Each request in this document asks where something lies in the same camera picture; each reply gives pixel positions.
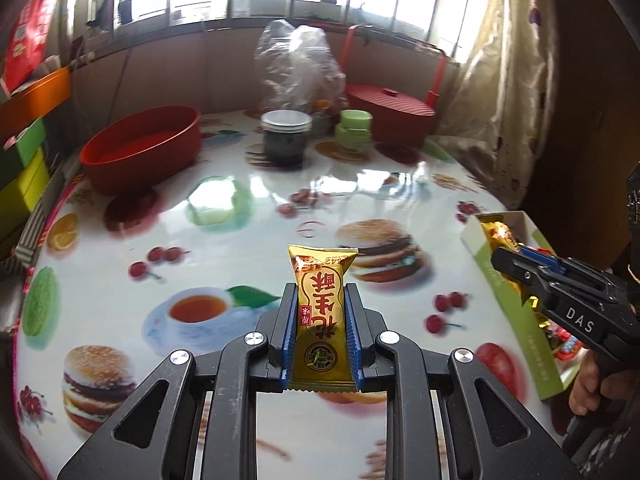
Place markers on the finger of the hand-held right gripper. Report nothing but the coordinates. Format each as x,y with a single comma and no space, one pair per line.
520,270
542,260

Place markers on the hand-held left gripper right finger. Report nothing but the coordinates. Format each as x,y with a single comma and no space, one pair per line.
356,340

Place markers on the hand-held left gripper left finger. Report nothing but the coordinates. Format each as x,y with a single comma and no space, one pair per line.
286,340

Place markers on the gold packet colourful print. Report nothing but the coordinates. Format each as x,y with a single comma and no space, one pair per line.
570,346

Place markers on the long gold snack packet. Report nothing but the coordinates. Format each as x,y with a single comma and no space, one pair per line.
500,237

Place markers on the gold red-print snack packet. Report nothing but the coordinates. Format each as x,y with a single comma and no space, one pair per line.
322,310

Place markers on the green cardboard box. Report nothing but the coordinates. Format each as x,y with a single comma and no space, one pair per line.
520,320

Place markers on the person's right hand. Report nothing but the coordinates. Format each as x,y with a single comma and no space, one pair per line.
590,385

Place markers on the beige printed curtain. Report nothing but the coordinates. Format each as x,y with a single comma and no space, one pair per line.
505,85

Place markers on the dark glass jar clear lid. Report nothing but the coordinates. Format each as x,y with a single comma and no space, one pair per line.
285,145

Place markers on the green jar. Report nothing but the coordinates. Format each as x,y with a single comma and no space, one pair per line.
352,132

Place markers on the red oval bowl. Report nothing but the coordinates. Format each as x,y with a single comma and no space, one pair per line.
140,155

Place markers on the black white striped box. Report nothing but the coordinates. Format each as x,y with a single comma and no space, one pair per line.
42,215

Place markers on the clear plastic bag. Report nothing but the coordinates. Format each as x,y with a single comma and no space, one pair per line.
295,65

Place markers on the yellow-green box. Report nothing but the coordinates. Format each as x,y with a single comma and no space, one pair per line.
25,190

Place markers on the bright green box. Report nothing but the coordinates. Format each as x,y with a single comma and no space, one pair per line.
30,137

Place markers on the orange box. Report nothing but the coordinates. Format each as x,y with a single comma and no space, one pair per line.
35,100

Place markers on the red snack bag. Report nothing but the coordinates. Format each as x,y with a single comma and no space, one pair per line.
30,25

